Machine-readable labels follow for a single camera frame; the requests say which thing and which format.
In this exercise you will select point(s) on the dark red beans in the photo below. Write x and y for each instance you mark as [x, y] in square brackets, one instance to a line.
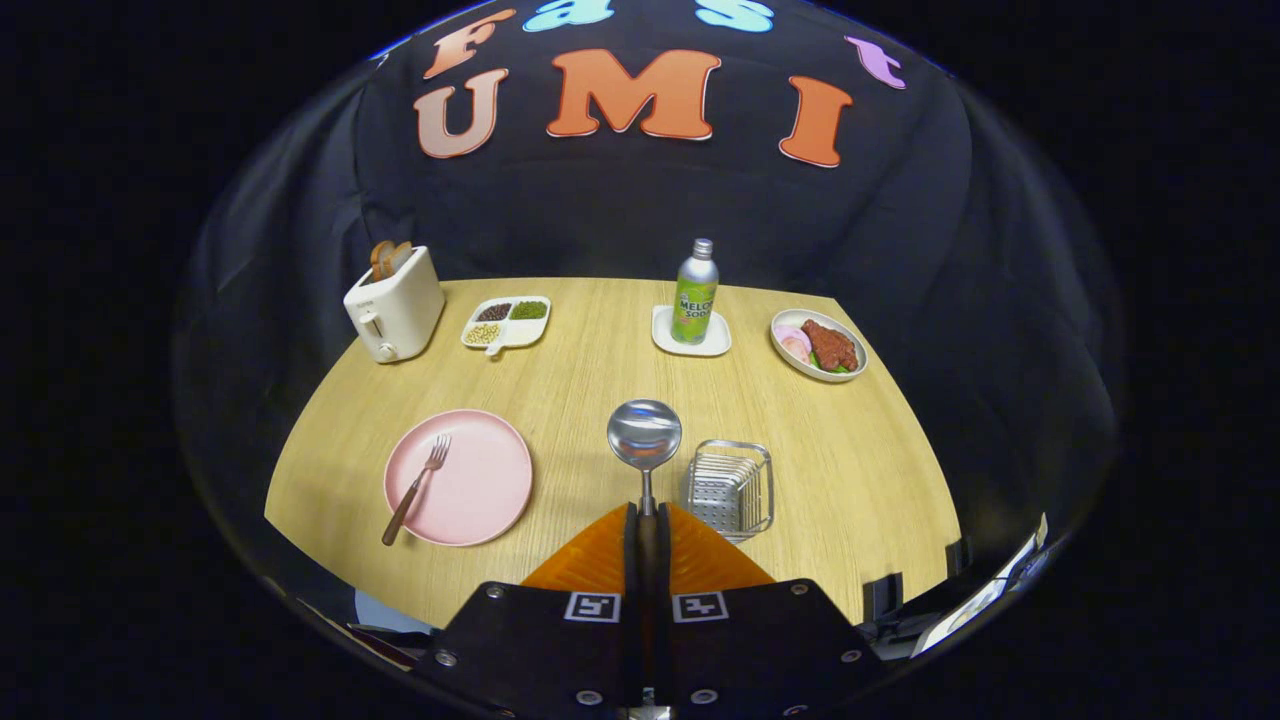
[494, 312]

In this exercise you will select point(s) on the white divided dish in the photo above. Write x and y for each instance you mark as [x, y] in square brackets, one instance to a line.
[525, 333]

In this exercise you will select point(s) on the green label soda bottle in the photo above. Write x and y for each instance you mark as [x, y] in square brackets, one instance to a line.
[694, 300]

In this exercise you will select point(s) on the white round food plate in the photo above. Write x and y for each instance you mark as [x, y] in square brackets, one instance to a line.
[800, 363]

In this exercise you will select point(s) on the brown toast slice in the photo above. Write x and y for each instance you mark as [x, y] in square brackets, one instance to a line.
[402, 254]
[380, 260]

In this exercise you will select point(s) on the black bracket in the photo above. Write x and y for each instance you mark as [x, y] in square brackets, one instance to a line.
[883, 597]
[958, 556]

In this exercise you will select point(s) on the pink round plate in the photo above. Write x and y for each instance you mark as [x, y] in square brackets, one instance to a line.
[480, 480]

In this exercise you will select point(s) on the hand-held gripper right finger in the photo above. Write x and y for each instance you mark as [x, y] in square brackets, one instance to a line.
[664, 570]

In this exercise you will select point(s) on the pink ham slices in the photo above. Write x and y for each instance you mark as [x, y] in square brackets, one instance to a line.
[795, 342]

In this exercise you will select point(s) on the brown meat piece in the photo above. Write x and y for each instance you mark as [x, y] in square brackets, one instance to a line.
[830, 345]

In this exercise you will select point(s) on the white toaster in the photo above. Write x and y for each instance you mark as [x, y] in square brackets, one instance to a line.
[400, 310]

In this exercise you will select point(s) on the yellow soybeans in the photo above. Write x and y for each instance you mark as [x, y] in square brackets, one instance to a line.
[482, 334]

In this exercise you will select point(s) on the green mung beans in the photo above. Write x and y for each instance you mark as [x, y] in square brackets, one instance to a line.
[529, 310]

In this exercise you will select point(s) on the green lettuce leaf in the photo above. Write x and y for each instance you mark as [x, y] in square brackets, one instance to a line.
[840, 369]

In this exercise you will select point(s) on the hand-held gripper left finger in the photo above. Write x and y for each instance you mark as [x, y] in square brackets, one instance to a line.
[631, 570]

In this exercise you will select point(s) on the white square coaster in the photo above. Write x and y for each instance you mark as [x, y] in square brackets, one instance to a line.
[715, 346]

